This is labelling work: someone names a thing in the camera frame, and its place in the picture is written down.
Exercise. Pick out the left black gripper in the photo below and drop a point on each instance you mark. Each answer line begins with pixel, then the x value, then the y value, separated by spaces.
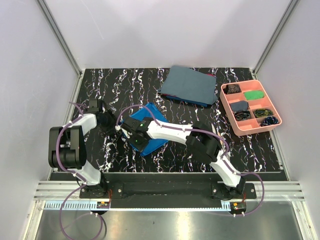
pixel 109 130

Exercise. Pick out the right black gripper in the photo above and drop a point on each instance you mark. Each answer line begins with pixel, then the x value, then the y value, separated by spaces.
pixel 139 147

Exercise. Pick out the blue cloth napkin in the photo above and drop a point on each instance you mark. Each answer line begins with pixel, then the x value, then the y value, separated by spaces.
pixel 147 111

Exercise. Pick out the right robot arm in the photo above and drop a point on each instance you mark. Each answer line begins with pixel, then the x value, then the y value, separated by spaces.
pixel 204 145

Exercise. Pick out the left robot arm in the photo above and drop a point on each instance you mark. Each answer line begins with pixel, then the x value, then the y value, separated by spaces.
pixel 67 148

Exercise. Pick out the red folded napkin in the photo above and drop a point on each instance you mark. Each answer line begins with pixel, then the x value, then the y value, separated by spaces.
pixel 172 97

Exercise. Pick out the grey folded napkin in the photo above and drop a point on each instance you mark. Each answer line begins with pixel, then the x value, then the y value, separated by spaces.
pixel 189 84

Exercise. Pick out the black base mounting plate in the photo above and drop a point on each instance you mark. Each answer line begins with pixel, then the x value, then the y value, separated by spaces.
pixel 180 190

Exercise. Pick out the dark patterned item in tray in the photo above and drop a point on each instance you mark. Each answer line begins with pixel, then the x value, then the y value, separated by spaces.
pixel 232 89

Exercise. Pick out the grey item in tray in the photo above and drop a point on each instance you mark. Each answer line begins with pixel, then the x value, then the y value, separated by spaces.
pixel 239 106

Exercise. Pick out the dark multicolour item in tray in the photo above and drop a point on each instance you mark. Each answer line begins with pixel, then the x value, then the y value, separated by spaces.
pixel 242 115

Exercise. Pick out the pink divided tray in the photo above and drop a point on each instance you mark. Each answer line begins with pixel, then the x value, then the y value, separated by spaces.
pixel 252 125

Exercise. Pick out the yellow green item in tray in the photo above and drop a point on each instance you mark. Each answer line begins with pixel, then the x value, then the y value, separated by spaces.
pixel 262 112

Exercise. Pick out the blue patterned item in tray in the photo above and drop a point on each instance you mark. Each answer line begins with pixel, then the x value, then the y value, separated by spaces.
pixel 270 120

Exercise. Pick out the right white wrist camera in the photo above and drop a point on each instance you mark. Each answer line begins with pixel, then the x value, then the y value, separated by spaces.
pixel 127 134

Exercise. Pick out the knife with green handle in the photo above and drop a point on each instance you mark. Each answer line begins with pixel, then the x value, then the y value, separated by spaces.
pixel 213 129

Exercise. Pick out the aluminium frame rail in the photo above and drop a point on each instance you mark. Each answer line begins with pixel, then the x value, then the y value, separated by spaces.
pixel 58 35

